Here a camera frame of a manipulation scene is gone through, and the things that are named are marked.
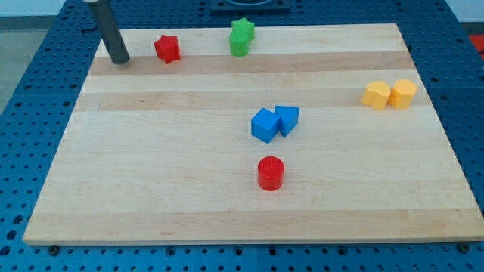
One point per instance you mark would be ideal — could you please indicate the yellow pentagon block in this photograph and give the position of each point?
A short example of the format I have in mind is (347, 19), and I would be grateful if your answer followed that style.
(402, 94)

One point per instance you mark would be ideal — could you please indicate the green cylinder block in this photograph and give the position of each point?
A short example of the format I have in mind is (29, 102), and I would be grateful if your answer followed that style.
(239, 43)

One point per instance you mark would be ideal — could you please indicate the blue triangle block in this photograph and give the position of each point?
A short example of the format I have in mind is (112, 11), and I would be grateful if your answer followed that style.
(289, 118)

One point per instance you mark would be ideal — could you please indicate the wooden board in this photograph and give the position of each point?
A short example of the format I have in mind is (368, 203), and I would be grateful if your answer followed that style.
(162, 154)

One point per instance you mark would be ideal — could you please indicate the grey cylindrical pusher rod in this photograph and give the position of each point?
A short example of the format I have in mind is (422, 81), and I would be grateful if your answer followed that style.
(105, 21)

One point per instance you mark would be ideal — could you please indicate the red star block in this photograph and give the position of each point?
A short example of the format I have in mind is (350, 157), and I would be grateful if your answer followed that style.
(167, 48)

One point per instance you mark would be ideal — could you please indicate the yellow heart block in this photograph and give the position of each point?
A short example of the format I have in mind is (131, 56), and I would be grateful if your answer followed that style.
(376, 95)

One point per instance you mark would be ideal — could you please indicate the blue cube block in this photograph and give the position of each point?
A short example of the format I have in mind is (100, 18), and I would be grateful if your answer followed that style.
(265, 125)

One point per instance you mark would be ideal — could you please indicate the red cylinder block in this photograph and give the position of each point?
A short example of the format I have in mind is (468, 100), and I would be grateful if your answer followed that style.
(270, 171)

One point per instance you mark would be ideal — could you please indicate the green star block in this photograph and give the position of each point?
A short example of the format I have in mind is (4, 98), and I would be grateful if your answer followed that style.
(245, 25)

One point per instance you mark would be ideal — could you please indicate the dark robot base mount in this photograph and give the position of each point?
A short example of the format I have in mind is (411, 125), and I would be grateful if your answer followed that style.
(225, 6)

